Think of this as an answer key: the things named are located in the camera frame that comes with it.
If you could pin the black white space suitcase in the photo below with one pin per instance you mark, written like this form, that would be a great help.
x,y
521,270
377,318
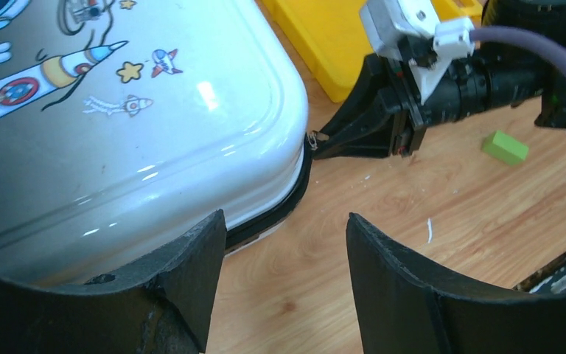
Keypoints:
x,y
124,123

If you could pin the small green block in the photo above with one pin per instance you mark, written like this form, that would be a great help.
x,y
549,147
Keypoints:
x,y
505,148

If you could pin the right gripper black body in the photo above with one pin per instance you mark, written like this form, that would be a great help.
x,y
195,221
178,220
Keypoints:
x,y
481,82

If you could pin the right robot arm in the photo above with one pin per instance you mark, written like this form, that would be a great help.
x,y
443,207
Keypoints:
x,y
520,30

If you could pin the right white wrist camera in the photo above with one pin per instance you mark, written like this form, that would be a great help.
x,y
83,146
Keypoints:
x,y
412,33

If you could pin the yellow plastic tray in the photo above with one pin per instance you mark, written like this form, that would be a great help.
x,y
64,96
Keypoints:
x,y
329,36

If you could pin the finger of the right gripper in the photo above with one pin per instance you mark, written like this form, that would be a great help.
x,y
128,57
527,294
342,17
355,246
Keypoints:
x,y
364,124

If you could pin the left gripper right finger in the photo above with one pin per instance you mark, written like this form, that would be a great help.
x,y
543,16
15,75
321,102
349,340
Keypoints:
x,y
408,303

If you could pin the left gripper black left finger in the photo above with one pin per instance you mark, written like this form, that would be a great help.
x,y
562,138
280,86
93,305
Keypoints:
x,y
159,303

